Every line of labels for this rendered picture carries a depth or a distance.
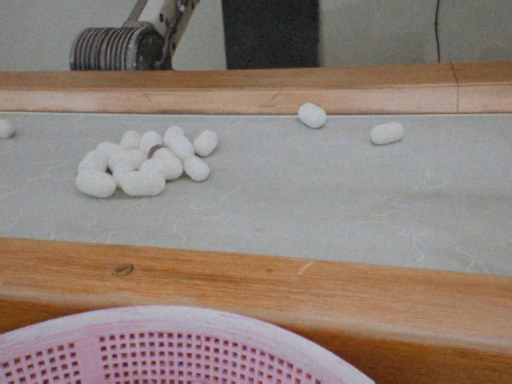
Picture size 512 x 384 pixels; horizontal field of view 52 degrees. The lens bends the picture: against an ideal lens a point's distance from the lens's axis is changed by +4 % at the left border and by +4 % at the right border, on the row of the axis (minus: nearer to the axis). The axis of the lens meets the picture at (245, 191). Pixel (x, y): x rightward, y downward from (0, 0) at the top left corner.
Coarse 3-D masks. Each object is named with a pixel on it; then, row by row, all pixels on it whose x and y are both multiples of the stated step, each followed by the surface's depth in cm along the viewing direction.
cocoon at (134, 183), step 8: (128, 176) 41; (136, 176) 41; (144, 176) 41; (152, 176) 41; (160, 176) 41; (128, 184) 41; (136, 184) 41; (144, 184) 41; (152, 184) 41; (160, 184) 41; (128, 192) 41; (136, 192) 41; (144, 192) 41; (152, 192) 41; (160, 192) 42
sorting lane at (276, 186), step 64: (64, 128) 59; (128, 128) 57; (192, 128) 56; (256, 128) 54; (320, 128) 53; (448, 128) 50; (0, 192) 45; (64, 192) 44; (192, 192) 42; (256, 192) 41; (320, 192) 40; (384, 192) 39; (448, 192) 38; (320, 256) 32; (384, 256) 32; (448, 256) 31
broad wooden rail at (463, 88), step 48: (0, 96) 67; (48, 96) 65; (96, 96) 64; (144, 96) 62; (192, 96) 60; (240, 96) 59; (288, 96) 57; (336, 96) 56; (384, 96) 55; (432, 96) 54; (480, 96) 52
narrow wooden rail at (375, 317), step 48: (0, 240) 33; (48, 240) 32; (0, 288) 28; (48, 288) 28; (96, 288) 27; (144, 288) 27; (192, 288) 26; (240, 288) 26; (288, 288) 26; (336, 288) 26; (384, 288) 25; (432, 288) 25; (480, 288) 25; (336, 336) 23; (384, 336) 23; (432, 336) 22; (480, 336) 22
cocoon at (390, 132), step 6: (378, 126) 47; (384, 126) 47; (390, 126) 47; (396, 126) 47; (402, 126) 47; (372, 132) 47; (378, 132) 46; (384, 132) 46; (390, 132) 47; (396, 132) 47; (402, 132) 47; (372, 138) 47; (378, 138) 47; (384, 138) 46; (390, 138) 47; (396, 138) 47
